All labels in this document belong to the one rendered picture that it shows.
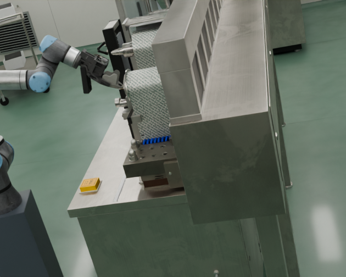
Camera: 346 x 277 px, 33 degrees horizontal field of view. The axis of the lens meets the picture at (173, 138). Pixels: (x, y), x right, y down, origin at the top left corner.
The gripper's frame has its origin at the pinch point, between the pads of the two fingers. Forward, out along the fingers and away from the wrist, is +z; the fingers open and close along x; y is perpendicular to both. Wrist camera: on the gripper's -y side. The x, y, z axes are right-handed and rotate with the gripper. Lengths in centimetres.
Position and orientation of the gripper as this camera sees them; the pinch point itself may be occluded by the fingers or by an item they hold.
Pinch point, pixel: (119, 87)
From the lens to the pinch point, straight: 243.9
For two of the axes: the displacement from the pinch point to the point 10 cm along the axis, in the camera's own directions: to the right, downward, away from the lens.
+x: 1.2, -4.4, 8.9
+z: 8.8, 4.6, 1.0
